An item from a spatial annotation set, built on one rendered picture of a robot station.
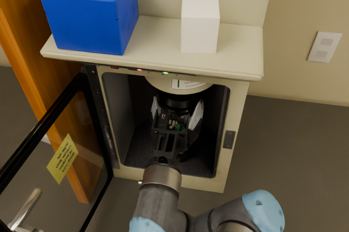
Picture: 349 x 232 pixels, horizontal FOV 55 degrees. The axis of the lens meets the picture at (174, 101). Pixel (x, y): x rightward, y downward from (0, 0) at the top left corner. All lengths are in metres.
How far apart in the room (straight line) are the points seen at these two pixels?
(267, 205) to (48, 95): 0.44
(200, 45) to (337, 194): 0.72
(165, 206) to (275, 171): 0.53
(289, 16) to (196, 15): 0.64
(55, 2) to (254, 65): 0.27
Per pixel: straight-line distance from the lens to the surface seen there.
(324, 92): 1.29
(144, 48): 0.49
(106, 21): 0.45
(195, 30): 0.46
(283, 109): 1.21
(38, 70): 0.63
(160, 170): 0.63
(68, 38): 0.49
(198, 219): 0.64
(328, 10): 1.07
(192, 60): 0.47
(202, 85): 0.69
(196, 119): 0.75
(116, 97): 0.79
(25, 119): 1.23
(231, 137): 0.76
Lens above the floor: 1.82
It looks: 48 degrees down
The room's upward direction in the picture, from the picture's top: straight up
